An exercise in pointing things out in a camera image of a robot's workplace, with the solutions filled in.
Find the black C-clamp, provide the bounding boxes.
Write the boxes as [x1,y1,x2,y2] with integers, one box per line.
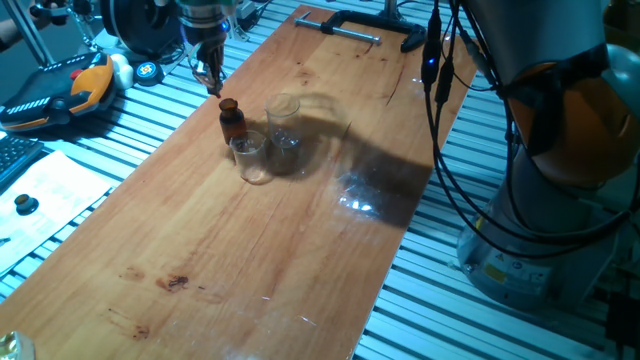
[293,9,429,54]

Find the person hand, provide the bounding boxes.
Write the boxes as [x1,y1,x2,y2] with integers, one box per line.
[28,1,70,27]

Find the grey metal frame rod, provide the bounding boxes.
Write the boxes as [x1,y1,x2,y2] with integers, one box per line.
[4,0,56,69]
[67,0,97,49]

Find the black orange teach pendant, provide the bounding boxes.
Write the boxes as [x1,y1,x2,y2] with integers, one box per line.
[0,51,117,132]

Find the black keyboard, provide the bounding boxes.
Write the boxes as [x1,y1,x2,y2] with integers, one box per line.
[0,134,45,194]

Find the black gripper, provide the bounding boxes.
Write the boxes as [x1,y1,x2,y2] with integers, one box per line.
[180,17,231,97]

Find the white printed paper sheet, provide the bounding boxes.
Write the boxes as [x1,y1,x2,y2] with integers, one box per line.
[0,149,112,279]

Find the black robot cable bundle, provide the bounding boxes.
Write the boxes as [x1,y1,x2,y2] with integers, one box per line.
[419,0,640,259]

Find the aluminium upright profile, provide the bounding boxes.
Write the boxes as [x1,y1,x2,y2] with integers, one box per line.
[227,0,251,44]

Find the tan slanted frame post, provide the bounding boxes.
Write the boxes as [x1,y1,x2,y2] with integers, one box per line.
[379,0,405,22]

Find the small clear glass beaker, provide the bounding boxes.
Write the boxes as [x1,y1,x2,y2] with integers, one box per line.
[228,129,274,186]

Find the wooden board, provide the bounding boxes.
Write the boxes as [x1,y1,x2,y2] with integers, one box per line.
[0,4,479,360]

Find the brown glass bottle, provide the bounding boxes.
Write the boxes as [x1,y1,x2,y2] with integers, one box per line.
[218,97,248,145]

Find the black bottle cap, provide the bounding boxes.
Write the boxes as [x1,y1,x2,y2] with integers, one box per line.
[13,193,40,217]

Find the black filament spool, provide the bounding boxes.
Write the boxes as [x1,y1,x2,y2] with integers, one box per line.
[99,0,185,59]

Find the person forearm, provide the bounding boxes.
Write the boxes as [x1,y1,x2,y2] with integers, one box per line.
[0,17,37,54]

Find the tall clear glass beaker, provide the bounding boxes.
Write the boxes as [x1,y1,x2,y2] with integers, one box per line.
[263,93,304,151]

